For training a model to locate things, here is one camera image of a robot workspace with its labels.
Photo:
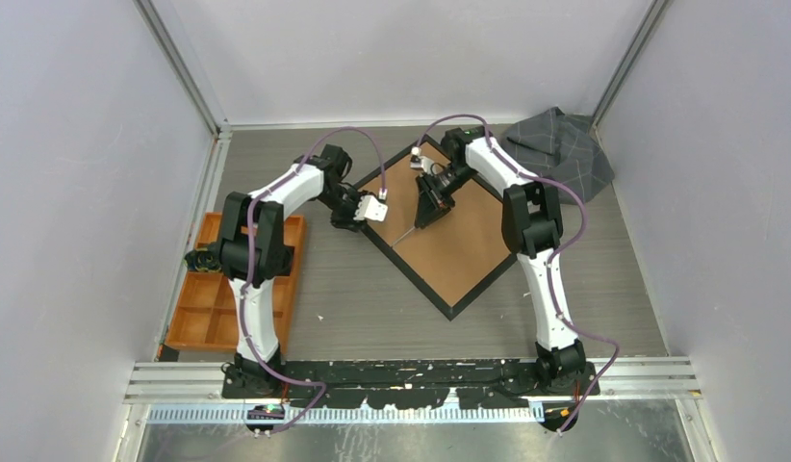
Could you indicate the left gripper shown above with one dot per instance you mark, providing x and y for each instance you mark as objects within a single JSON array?
[{"x": 348, "y": 223}]

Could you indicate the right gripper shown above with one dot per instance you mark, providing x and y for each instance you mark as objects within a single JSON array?
[{"x": 431, "y": 204}]

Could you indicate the black picture frame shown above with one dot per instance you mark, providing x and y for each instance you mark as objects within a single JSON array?
[{"x": 455, "y": 259}]

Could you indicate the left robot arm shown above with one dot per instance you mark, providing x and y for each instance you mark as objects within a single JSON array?
[{"x": 252, "y": 252}]

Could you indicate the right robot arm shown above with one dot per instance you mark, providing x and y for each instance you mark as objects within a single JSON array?
[{"x": 531, "y": 229}]

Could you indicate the grey checked cloth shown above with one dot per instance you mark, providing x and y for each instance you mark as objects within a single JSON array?
[{"x": 560, "y": 146}]

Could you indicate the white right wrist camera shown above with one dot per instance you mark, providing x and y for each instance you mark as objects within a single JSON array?
[{"x": 423, "y": 164}]

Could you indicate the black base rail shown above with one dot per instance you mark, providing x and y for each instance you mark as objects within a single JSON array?
[{"x": 407, "y": 384}]

